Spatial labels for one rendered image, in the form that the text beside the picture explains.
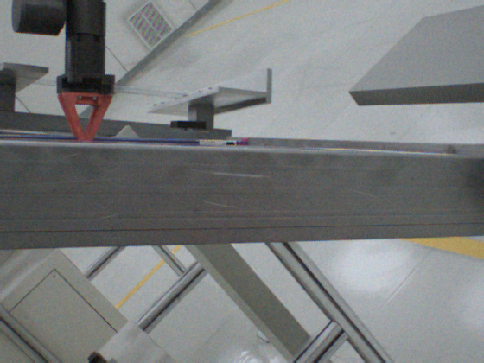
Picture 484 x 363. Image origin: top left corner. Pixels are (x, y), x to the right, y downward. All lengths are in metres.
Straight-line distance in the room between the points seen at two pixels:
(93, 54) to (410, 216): 0.60
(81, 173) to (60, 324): 1.55
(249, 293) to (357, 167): 0.98
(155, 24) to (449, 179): 8.48
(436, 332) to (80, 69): 1.06
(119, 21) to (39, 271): 7.10
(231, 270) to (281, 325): 0.17
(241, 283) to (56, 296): 0.65
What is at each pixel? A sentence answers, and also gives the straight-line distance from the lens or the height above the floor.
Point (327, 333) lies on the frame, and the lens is 1.36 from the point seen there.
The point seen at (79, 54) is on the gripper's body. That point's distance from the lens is 1.02.
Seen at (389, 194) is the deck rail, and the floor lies 0.81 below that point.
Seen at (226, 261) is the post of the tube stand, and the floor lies 0.49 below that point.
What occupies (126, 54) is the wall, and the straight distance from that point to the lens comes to 8.84.
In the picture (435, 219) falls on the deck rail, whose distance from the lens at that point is 0.54.
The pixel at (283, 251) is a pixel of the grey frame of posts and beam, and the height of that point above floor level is 0.50.
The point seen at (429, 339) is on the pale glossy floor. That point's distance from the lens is 1.72.
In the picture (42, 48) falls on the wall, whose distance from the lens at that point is 8.64.
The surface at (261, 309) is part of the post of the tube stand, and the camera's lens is 1.48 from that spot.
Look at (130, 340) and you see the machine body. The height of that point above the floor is 0.62.
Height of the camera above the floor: 1.05
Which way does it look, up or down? 18 degrees down
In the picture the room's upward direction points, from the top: 39 degrees counter-clockwise
